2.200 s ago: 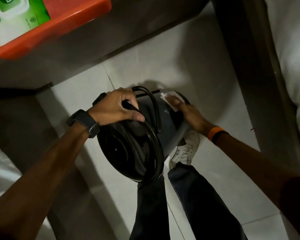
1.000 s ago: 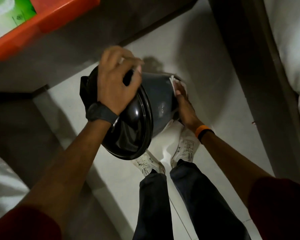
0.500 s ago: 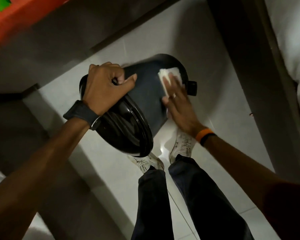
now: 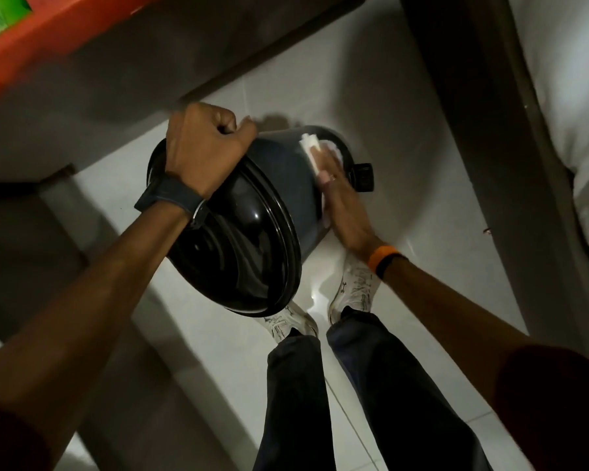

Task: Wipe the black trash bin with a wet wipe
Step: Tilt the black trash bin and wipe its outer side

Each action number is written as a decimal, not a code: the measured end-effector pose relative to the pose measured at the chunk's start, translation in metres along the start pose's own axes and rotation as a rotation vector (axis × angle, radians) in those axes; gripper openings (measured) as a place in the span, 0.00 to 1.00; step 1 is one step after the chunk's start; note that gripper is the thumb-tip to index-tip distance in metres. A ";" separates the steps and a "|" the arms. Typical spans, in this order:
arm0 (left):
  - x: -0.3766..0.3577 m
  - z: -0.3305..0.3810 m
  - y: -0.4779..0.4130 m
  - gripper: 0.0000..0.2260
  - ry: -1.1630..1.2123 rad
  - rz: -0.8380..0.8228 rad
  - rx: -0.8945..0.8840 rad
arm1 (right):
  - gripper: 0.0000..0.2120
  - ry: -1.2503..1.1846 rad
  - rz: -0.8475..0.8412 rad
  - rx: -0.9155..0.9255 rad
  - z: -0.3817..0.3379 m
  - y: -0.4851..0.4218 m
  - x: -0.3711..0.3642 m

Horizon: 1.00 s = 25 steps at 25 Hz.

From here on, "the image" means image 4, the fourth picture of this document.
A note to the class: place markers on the person's right forearm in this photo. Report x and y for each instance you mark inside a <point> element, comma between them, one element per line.
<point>451,318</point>

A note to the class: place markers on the person's white shoe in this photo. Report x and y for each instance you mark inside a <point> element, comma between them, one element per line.
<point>287,322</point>
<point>356,286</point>

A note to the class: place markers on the dark red sleeve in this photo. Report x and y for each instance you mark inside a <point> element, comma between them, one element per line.
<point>559,412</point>
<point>10,441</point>

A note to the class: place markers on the person's right hand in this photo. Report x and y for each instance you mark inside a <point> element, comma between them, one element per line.
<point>346,210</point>

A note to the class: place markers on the person's left white shoe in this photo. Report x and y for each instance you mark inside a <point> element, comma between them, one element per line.
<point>287,322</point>

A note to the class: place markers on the white mattress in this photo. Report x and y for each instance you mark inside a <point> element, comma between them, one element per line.
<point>569,78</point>

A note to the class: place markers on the white cleaning cloth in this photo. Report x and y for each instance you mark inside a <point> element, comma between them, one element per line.
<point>310,144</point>

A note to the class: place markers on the black wristwatch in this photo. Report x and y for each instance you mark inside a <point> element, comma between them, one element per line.
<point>169,191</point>

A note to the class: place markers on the orange wristband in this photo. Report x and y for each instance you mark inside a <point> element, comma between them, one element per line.
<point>380,256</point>

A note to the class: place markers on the person's left thumb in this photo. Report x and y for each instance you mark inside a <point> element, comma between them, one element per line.
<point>245,134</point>

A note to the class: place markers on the dark red right sleeve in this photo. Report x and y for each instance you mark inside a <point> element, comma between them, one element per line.
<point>559,412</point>

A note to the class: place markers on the person's right leg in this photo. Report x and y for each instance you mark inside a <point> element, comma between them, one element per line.
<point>402,397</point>

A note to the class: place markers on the grey bed frame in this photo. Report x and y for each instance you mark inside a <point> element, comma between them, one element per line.
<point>486,142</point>

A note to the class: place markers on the person's left forearm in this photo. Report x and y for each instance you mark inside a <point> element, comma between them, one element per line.
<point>88,308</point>

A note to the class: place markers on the orange table edge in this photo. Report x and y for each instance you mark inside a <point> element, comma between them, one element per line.
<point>44,44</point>

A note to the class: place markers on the green box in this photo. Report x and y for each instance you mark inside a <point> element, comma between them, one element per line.
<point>2,12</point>

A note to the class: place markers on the person's left hand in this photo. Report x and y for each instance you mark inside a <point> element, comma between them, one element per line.
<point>196,151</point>

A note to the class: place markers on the person's right fingers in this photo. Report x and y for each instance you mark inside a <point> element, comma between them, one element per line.
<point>330,166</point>

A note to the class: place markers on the grey furniture panel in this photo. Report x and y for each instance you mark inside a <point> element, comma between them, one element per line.
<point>127,93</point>

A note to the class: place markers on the person's right white shoe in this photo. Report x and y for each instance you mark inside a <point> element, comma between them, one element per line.
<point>356,286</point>

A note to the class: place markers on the person's left leg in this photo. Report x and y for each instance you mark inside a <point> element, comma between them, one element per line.
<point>297,407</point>

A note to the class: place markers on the person's leg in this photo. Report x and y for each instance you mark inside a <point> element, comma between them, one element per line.
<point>297,407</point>
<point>402,397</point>

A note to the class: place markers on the black pedal bin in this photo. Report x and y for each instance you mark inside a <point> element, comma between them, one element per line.
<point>255,230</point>

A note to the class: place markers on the dark red left sleeve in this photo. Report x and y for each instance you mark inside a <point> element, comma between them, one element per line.
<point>10,441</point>

